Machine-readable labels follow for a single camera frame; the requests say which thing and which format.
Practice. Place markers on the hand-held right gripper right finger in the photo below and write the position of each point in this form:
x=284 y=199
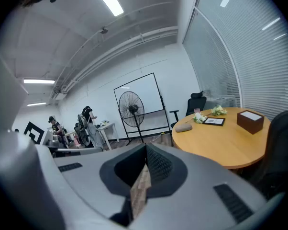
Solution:
x=201 y=195

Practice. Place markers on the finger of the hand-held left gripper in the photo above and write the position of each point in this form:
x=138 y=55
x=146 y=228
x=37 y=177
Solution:
x=86 y=150

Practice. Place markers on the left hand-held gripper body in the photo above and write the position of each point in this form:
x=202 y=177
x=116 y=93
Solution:
x=34 y=133

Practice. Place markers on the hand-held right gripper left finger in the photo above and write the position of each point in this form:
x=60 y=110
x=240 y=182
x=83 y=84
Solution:
x=74 y=188

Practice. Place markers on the grey floor fan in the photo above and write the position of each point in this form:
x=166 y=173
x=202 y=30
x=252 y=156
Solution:
x=83 y=130

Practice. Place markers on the white desk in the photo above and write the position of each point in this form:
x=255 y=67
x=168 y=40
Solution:
x=107 y=126

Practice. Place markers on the large black standing fan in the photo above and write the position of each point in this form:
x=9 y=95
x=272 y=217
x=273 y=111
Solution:
x=131 y=109

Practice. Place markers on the black framed picture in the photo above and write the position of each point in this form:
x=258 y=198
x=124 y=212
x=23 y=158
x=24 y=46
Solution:
x=214 y=121

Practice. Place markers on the white artificial flower bouquet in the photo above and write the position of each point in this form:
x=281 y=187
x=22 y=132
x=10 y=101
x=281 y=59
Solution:
x=199 y=117

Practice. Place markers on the whiteboard on black stand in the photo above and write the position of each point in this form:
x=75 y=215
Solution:
x=144 y=90

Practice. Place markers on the pink cup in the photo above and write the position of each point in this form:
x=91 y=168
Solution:
x=196 y=110

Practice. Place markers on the yellow artificial flower bouquet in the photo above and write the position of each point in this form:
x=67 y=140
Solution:
x=218 y=110

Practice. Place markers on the brown wooden box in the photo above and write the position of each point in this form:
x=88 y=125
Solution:
x=250 y=122

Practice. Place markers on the black office chair with headrest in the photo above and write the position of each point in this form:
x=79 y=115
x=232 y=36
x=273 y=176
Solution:
x=196 y=104

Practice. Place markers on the dark office chair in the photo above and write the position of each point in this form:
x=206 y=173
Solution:
x=282 y=140

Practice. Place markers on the white ceiling pipes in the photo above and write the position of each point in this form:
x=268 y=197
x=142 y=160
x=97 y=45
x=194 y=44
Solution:
x=134 y=41

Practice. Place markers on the ceiling smoke detector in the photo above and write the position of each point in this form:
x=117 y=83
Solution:
x=104 y=30

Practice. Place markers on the round wooden table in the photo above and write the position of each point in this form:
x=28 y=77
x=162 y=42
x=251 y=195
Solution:
x=242 y=56

